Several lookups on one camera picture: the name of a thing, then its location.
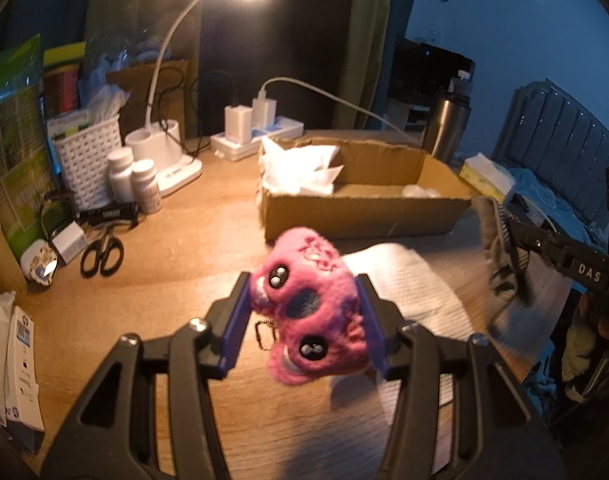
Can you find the grey knitted glove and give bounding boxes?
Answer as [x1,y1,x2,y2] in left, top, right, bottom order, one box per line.
[471,196,532,321]

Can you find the pink plush toy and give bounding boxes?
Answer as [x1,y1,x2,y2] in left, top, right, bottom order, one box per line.
[249,228,369,386]

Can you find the white textured cloth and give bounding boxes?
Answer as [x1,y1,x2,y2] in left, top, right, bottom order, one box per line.
[257,138,343,206]

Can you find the right hand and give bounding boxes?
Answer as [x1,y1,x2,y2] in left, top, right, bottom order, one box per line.
[579,292,609,341]

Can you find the tissue box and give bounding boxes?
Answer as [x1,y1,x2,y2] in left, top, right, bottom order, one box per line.
[459,153,516,204]

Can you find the grey bed headboard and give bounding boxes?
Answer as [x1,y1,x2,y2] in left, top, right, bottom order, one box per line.
[492,80,609,229]

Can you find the white paper towel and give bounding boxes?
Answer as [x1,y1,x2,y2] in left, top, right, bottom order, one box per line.
[331,242,573,426]

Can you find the black scissors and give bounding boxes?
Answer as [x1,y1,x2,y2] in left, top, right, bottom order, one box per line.
[80,226,126,278]

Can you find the white pill bottle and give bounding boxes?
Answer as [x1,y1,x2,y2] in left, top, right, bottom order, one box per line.
[131,159,162,214]
[107,146,135,204]

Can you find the stainless steel tumbler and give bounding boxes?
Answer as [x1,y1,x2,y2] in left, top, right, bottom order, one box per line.
[421,93,471,162]

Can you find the small white adapter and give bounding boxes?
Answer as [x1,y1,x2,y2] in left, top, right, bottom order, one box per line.
[52,221,88,264]

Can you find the cardboard box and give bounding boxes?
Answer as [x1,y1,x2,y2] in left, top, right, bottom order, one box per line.
[259,136,471,242]

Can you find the clear water bottle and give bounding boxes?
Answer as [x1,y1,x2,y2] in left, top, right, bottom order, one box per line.
[447,70,472,106]

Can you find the white paper box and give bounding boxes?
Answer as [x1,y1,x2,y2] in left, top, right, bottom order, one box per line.
[5,307,45,455]

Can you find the white desk lamp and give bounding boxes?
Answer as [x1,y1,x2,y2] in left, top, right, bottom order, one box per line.
[123,0,282,198]

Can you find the black television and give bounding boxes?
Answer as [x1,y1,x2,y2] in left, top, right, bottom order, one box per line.
[387,36,475,107]

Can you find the white perforated basket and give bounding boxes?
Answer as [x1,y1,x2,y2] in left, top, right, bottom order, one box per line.
[54,115,122,211]

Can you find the white charger plug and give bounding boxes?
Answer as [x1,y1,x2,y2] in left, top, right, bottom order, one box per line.
[251,89,277,129]
[224,105,252,145]

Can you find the white power strip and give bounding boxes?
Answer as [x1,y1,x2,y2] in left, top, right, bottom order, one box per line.
[210,116,304,162]

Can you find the green snack bag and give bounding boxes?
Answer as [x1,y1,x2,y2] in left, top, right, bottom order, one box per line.
[0,35,70,258]

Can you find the white charging cable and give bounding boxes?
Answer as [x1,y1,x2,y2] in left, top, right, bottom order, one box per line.
[258,77,421,146]

